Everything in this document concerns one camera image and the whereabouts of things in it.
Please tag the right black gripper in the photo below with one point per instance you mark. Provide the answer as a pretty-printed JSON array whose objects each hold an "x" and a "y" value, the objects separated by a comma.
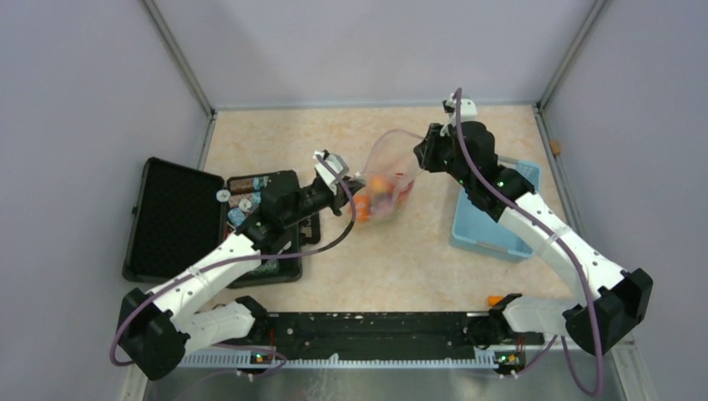
[{"x": 435, "y": 140}]

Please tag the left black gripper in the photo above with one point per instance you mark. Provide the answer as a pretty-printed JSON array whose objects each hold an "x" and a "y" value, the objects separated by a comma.
[{"x": 338, "y": 201}]

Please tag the orange fruit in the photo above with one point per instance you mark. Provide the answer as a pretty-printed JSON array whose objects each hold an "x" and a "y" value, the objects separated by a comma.
[
  {"x": 379, "y": 185},
  {"x": 362, "y": 205}
]

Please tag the clear zip top bag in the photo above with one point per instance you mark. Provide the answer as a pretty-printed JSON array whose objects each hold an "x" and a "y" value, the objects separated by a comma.
[{"x": 392, "y": 155}]

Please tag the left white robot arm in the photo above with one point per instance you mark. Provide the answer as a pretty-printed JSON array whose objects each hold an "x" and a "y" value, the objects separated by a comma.
[{"x": 158, "y": 327}]

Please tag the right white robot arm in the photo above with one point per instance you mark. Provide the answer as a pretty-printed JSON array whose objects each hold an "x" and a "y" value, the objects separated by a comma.
[{"x": 609, "y": 300}]

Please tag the blue plastic basket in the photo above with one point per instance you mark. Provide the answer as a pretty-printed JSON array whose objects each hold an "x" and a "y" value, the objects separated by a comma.
[{"x": 475, "y": 231}]

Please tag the small brown object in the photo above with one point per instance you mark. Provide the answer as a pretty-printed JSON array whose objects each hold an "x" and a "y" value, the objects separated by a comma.
[{"x": 555, "y": 148}]

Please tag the orange carrot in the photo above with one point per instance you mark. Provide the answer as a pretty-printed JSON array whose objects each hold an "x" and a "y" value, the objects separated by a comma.
[{"x": 493, "y": 300}]

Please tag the black open tool case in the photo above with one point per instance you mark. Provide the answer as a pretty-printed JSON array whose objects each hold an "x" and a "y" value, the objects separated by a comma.
[{"x": 182, "y": 214}]

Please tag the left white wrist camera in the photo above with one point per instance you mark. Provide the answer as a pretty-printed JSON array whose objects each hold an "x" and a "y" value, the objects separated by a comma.
[{"x": 331, "y": 168}]

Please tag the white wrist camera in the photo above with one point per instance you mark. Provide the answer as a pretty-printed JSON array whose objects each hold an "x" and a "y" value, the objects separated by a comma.
[
  {"x": 331, "y": 168},
  {"x": 468, "y": 112}
]

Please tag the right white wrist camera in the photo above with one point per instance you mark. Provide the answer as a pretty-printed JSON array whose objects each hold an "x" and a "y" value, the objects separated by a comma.
[{"x": 468, "y": 112}]

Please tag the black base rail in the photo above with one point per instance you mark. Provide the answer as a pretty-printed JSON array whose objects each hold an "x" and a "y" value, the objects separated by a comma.
[{"x": 382, "y": 336}]

